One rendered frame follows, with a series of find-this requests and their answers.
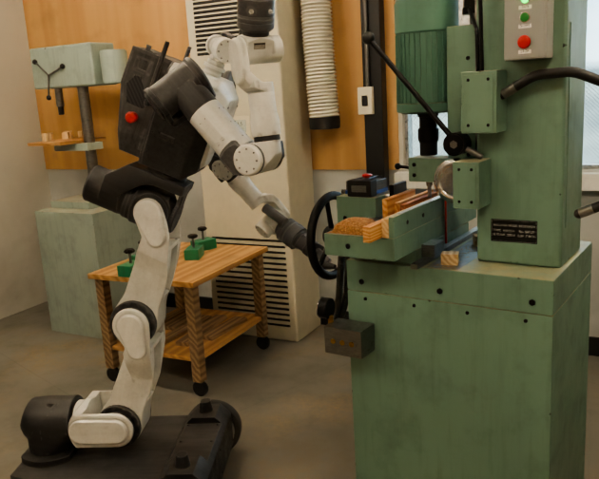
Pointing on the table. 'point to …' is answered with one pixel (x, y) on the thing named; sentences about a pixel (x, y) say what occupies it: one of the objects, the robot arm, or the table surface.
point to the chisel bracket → (424, 167)
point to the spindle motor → (423, 51)
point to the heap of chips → (352, 225)
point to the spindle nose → (428, 135)
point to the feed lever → (458, 142)
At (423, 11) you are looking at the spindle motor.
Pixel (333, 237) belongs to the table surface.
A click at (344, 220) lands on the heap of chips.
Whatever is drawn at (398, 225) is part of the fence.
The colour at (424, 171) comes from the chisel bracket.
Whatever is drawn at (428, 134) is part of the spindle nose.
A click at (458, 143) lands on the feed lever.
